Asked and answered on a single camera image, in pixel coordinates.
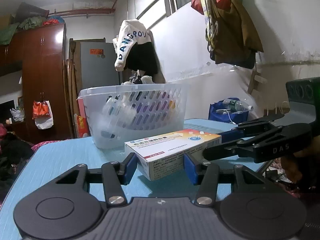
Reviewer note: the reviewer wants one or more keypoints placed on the dark red wooden wardrobe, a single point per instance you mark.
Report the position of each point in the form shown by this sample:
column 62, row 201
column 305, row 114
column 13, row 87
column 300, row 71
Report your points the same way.
column 40, row 54

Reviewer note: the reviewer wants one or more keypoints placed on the grey metal door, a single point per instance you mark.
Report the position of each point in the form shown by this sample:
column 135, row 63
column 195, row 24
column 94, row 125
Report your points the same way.
column 97, row 65

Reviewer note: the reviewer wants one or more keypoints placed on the white orange medicine box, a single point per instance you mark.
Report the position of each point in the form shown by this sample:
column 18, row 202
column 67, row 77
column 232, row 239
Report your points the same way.
column 162, row 155

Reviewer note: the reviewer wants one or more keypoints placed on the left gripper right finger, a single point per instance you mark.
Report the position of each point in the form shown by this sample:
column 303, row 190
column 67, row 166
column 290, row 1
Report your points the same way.
column 205, row 175

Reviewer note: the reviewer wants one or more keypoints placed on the blue shopping bag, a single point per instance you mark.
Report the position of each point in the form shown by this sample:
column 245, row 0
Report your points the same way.
column 230, row 110

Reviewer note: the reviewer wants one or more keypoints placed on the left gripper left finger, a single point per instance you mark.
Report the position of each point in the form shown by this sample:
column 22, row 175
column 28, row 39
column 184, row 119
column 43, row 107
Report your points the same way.
column 114, row 175

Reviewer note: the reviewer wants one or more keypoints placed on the brown hanging jacket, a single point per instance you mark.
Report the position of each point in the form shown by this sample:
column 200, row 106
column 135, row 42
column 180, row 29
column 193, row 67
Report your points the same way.
column 232, row 38

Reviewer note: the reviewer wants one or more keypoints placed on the red and white hanging bag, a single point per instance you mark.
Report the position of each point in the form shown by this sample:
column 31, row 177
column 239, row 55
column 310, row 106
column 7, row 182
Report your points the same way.
column 42, row 115

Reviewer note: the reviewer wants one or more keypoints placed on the white plastic laundry basket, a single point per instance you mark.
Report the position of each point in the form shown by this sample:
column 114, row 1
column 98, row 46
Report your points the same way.
column 117, row 114

